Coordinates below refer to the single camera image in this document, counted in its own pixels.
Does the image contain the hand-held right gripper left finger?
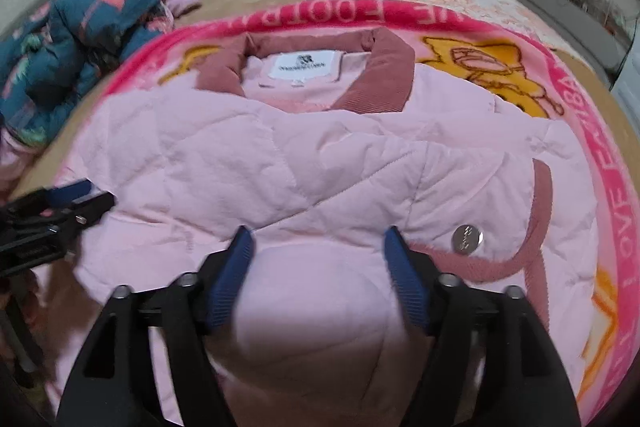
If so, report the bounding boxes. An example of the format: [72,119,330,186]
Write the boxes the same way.
[57,226,257,427]

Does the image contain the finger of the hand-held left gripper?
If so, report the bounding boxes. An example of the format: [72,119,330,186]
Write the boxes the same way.
[55,191,116,233]
[10,179,94,218]

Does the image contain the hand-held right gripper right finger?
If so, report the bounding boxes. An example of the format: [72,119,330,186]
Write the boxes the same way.
[383,226,584,427]

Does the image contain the pink quilted jacket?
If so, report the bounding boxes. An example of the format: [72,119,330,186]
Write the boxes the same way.
[47,29,601,427]

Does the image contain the blue flamingo print duvet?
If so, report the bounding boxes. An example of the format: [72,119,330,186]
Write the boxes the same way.
[0,0,201,158]

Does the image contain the pink printed blanket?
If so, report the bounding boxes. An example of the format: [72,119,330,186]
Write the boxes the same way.
[100,0,640,413]

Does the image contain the grey curved shelf unit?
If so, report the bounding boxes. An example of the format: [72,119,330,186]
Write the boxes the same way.
[480,0,633,72]

